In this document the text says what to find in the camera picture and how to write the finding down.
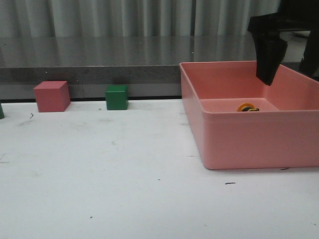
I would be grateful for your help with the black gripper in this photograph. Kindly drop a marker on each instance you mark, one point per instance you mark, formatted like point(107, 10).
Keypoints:
point(292, 15)

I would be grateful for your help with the yellow push button switch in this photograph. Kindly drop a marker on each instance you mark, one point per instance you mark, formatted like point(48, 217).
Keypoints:
point(247, 107)

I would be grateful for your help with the pink plastic bin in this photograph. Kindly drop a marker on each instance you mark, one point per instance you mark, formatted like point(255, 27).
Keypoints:
point(284, 133)

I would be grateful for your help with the grey stone counter shelf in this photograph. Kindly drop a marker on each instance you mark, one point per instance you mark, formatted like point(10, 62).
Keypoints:
point(148, 66)

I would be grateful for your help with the green cube block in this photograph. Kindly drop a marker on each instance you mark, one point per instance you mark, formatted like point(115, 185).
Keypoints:
point(116, 97)

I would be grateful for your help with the pink cube block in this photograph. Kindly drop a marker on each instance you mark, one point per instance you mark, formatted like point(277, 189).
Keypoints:
point(52, 96)

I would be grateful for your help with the dark green block at edge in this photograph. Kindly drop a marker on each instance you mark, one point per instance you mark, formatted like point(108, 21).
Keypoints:
point(1, 112)

